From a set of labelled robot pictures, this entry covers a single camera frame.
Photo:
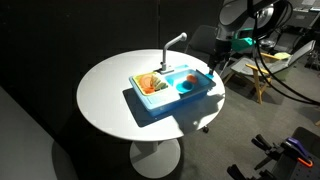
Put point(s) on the grey office chair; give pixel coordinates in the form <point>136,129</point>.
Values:
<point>202,43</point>

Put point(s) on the small item in sink basin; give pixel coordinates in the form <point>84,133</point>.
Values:
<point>191,78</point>

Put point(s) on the round white table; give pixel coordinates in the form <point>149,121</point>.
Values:
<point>127,97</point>

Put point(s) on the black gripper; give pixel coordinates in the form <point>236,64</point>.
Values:
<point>220,52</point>

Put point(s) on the grey toy faucet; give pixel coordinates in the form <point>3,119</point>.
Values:
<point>166,65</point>

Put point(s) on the black clamp handles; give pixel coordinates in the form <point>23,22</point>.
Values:
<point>273,152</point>

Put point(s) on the clamp with orange tip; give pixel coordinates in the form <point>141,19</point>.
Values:
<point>294,149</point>

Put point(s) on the blue bowl in sink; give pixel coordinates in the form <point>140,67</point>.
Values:
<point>184,87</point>

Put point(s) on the blue toy sink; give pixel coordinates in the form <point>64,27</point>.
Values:
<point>171,98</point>

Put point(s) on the small blue cup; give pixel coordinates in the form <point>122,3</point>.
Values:
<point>209,76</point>

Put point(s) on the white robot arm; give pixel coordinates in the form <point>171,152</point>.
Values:
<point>241,24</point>

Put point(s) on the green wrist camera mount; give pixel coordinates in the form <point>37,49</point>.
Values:
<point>242,40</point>

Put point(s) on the wooden folding chair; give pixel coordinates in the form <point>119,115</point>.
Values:
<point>262,69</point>

